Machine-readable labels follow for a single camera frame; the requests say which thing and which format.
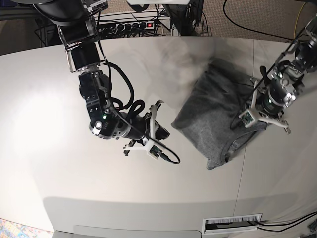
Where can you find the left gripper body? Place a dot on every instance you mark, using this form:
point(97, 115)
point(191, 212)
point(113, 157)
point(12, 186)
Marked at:
point(272, 101)

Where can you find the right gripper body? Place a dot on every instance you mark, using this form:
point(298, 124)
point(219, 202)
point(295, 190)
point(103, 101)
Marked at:
point(140, 128)

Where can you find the grey T-shirt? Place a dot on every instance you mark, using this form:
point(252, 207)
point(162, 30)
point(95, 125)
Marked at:
point(208, 117)

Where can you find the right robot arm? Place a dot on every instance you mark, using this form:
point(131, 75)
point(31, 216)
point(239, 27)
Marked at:
point(109, 117)

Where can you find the white power strip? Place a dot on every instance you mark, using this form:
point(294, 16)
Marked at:
point(136, 26)

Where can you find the white table leg column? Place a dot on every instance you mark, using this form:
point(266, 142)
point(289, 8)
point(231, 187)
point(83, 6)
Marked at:
point(173, 29)

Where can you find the table cable grommet box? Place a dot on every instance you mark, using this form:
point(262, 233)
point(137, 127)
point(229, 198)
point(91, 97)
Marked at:
point(228, 225)

